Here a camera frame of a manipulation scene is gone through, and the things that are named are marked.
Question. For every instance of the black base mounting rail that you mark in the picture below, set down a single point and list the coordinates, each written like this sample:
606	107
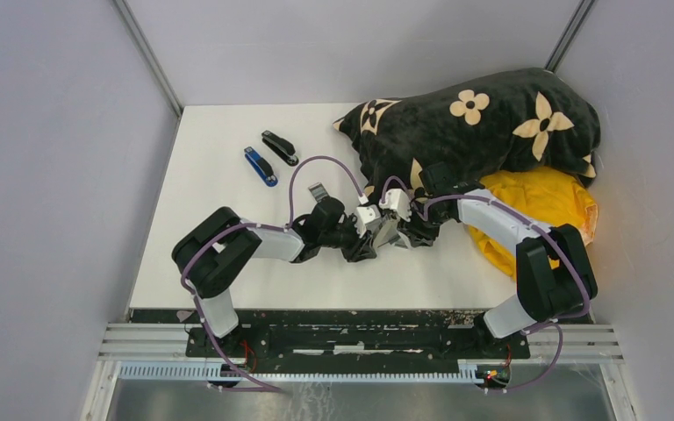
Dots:
363	342

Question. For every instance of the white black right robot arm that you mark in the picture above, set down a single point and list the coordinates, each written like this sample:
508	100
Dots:
552	270

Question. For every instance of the blue stapler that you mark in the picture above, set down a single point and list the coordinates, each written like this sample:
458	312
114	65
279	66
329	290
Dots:
261	167

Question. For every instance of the beige stapler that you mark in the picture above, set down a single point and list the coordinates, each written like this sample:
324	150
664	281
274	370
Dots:
386	234

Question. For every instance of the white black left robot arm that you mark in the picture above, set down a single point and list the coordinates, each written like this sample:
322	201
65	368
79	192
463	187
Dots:
213	254

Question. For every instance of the black stapler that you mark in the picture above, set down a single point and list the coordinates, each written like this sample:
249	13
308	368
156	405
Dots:
285	150

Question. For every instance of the black floral plush pillow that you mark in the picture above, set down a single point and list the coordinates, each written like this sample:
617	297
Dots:
516	121

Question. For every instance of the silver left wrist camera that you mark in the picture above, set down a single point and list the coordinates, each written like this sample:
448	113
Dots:
368	218

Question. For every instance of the staple box with staples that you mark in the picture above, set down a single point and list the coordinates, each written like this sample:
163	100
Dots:
318	192

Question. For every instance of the yellow crumpled cloth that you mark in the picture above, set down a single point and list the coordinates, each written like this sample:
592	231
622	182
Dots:
548	195

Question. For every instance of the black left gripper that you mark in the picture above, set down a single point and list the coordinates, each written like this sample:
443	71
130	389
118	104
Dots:
360	248

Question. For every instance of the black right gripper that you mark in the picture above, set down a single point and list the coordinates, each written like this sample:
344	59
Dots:
418	235

